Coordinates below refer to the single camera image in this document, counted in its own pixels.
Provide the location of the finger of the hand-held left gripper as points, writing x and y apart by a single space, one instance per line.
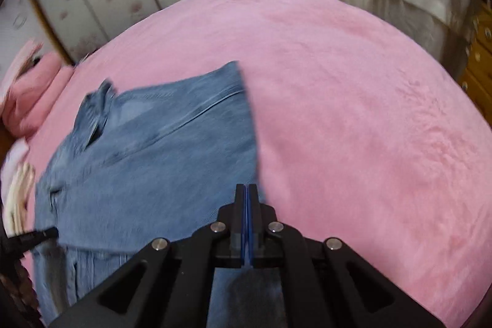
34 237

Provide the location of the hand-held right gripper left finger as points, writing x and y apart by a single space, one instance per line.
230 224

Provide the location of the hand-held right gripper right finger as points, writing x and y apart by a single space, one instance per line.
265 224

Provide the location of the blue denim jacket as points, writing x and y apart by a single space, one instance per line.
153 166

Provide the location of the folded white towel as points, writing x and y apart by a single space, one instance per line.
21 193

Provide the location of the small white printed pillow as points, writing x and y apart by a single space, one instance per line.
13 159

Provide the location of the folded pink quilt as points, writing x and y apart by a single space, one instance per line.
38 93

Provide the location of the pink fleece bed blanket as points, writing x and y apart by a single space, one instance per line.
346 101

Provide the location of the pink lace-trimmed pillow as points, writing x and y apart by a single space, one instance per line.
17 63

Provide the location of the wooden drawer cabinet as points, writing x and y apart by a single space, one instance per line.
480 66

